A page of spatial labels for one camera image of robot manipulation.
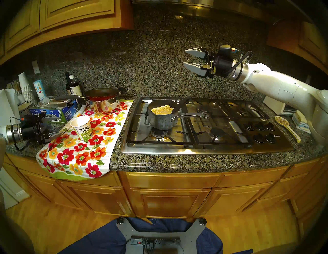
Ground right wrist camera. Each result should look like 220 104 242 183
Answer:
219 44 238 59

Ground steel pan red rim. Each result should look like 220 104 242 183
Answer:
55 87 127 115

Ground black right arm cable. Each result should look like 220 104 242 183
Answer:
230 50 253 75

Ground dark bottle white cap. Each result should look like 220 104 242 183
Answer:
69 74 83 96

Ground dark grey saucepan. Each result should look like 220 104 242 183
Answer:
148 99 210 130

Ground white paper oats cup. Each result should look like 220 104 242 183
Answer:
70 115 93 143

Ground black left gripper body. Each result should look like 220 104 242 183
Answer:
21 120 49 144

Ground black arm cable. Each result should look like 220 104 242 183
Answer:
230 50 253 75
10 116 28 151

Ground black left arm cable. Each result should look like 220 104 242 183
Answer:
10 116 28 151

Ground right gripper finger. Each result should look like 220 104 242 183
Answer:
185 48 209 60
183 62 210 77

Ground grey power strip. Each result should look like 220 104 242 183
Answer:
131 236 181 246

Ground wooden wall cabinet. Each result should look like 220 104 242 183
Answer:
267 20 328 75
0 0 134 64

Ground white toaster oven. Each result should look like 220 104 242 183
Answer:
263 96 296 116

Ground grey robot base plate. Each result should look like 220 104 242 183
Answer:
117 217 207 254

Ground blue floor cloth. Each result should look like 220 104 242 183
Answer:
58 218 254 254

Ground yellow ceramic spoon rest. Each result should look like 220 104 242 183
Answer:
274 116 301 143

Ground wooden base cabinets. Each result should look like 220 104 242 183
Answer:
4 154 328 231

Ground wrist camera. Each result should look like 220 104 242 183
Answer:
20 113 44 124
219 44 238 59

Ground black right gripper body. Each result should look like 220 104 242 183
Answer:
204 47 240 79

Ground stainless range hood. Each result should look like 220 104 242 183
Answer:
132 0 272 19

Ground stack of white cups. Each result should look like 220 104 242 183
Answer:
18 72 37 104

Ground folded dish cloth stack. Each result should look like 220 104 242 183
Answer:
292 110 312 134

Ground stainless gas cooktop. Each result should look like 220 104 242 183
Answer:
120 97 295 155

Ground blue foil box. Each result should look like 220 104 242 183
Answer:
29 99 79 123

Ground cup of wooden sticks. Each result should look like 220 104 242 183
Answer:
7 81 25 103

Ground black cooking spoon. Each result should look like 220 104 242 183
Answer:
172 97 191 114

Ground floral kitchen towel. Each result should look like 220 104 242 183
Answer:
36 99 134 182

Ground white paper towel roll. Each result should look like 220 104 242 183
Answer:
0 88 21 128

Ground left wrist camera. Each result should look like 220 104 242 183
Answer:
20 113 44 124

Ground blue dotted paper cup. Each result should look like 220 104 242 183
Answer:
33 79 49 101

